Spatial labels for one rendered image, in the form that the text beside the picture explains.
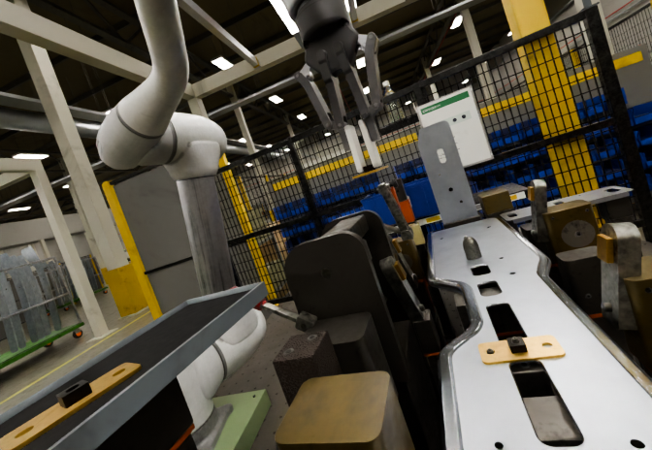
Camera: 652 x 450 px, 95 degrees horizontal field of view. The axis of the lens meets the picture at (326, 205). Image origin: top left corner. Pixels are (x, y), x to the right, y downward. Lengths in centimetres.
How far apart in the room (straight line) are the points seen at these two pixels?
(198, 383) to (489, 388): 69
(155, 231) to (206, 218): 239
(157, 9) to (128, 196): 295
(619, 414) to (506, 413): 8
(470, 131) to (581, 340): 105
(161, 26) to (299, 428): 53
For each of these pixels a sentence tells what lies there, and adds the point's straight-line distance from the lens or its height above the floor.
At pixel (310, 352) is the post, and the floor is 110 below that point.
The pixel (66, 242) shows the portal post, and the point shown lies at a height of 187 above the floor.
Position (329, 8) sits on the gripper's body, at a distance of 47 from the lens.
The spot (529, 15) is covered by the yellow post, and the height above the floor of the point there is 162.
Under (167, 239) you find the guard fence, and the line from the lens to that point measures 322.
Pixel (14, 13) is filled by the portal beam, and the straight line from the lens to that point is 381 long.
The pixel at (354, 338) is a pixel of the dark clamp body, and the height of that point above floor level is 108.
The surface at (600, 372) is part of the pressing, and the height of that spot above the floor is 100.
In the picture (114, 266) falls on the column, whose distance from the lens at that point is 817.
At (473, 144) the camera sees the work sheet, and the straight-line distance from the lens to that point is 139.
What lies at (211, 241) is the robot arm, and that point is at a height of 122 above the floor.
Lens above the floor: 125
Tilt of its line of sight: 3 degrees down
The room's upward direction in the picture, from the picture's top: 19 degrees counter-clockwise
